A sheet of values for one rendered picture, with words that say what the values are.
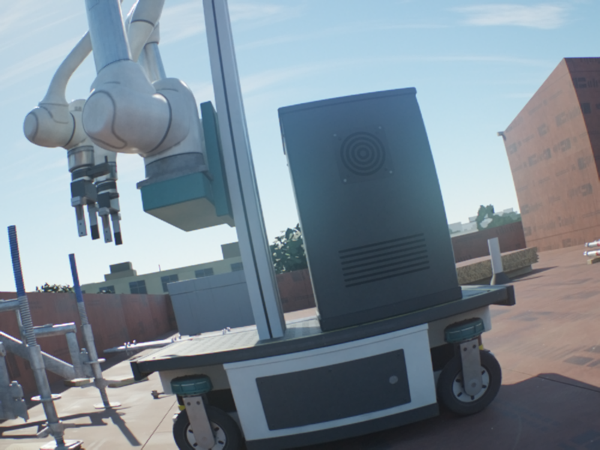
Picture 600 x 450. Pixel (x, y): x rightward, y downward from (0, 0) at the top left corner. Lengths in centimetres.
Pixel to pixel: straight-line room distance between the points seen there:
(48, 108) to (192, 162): 46
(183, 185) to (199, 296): 633
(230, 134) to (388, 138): 39
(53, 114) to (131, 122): 35
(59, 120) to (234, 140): 51
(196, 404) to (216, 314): 626
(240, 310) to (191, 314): 57
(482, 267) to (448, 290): 537
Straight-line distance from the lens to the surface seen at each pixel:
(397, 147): 165
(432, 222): 164
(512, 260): 714
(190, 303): 791
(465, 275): 694
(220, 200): 174
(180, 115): 163
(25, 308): 212
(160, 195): 160
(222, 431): 169
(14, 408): 220
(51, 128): 174
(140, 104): 150
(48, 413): 214
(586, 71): 1048
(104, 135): 147
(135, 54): 226
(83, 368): 321
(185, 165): 163
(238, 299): 788
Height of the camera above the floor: 44
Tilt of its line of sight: 4 degrees up
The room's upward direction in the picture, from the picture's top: 11 degrees counter-clockwise
